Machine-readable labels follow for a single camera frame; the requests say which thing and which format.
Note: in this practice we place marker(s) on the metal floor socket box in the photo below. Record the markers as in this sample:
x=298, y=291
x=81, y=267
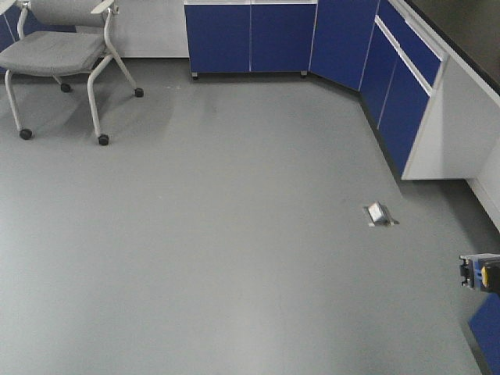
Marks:
x=378, y=215

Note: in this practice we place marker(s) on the blue back cabinet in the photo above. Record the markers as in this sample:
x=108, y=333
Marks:
x=249, y=36

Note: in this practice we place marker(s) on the grey office chair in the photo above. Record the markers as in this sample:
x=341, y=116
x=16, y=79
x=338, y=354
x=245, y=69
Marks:
x=59, y=54

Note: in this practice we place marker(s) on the yellow mushroom push button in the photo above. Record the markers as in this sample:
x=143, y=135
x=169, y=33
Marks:
x=480, y=272

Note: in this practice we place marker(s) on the blue side cabinet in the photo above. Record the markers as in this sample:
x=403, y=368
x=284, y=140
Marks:
x=377, y=49

